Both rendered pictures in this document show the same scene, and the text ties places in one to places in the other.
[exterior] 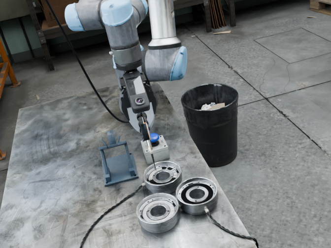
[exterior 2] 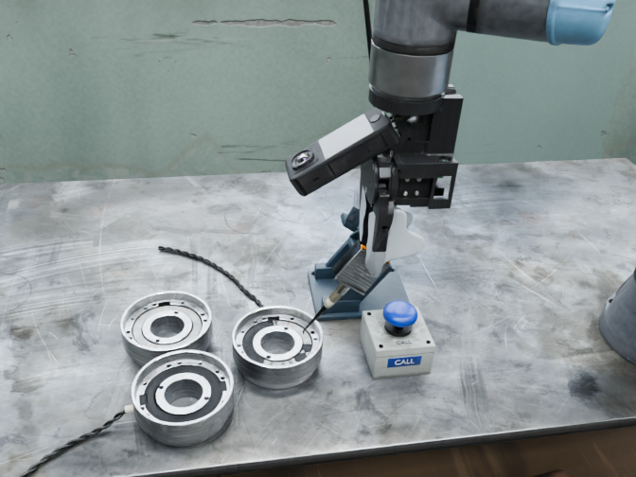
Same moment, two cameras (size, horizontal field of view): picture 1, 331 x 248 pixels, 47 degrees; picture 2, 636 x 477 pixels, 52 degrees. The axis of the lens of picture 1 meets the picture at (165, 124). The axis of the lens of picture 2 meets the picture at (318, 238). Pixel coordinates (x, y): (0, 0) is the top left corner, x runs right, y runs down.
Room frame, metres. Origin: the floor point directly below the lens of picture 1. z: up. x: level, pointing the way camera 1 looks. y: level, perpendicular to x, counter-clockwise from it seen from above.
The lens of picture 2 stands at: (0.84, -0.52, 1.35)
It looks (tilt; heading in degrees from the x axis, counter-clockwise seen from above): 34 degrees down; 87
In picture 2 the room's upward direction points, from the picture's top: 3 degrees clockwise
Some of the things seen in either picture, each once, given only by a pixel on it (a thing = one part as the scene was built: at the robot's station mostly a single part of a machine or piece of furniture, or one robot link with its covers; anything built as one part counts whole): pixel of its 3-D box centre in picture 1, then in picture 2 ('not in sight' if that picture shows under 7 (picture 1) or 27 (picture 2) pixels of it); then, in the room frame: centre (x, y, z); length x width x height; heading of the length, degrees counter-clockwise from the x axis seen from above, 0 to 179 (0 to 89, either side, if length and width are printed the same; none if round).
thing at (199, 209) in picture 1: (197, 196); (184, 398); (0.73, -0.05, 0.82); 0.10 x 0.10 x 0.04
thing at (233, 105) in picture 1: (212, 126); not in sight; (1.98, -0.28, 0.21); 0.34 x 0.34 x 0.43
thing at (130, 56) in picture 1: (125, 53); (409, 66); (0.95, 0.07, 1.15); 0.08 x 0.08 x 0.05
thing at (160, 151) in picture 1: (154, 148); (400, 340); (0.97, 0.05, 0.82); 0.08 x 0.07 x 0.05; 9
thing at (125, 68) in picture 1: (132, 79); (406, 146); (0.95, 0.06, 1.07); 0.09 x 0.08 x 0.12; 6
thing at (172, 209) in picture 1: (158, 213); (167, 332); (0.70, 0.06, 0.82); 0.08 x 0.08 x 0.02
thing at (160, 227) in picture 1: (158, 213); (167, 331); (0.70, 0.06, 0.82); 0.10 x 0.10 x 0.04
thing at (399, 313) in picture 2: (153, 142); (398, 325); (0.97, 0.05, 0.85); 0.04 x 0.04 x 0.05
